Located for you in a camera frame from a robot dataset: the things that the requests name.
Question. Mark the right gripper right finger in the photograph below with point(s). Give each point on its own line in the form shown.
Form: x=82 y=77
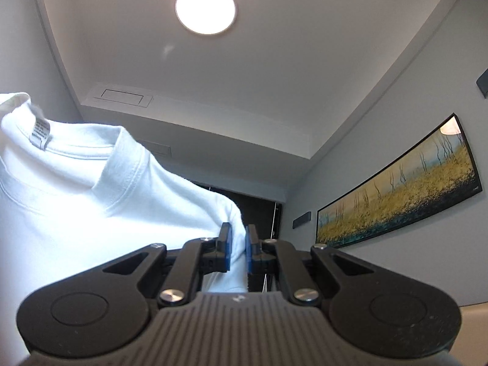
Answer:
x=284 y=262

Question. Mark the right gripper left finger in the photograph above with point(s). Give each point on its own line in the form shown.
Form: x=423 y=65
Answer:
x=187 y=266

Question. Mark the white long-sleeve shirt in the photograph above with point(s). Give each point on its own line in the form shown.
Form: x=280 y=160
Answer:
x=77 y=195

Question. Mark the dark wardrobe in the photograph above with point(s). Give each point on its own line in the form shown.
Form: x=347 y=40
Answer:
x=264 y=214

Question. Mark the round ceiling light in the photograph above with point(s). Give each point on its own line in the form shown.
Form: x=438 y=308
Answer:
x=206 y=17

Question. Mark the black wall speaker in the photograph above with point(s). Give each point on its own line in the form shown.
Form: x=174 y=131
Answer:
x=301 y=220

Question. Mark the landscape painting black frame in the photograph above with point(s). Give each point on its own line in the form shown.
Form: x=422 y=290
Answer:
x=435 y=174

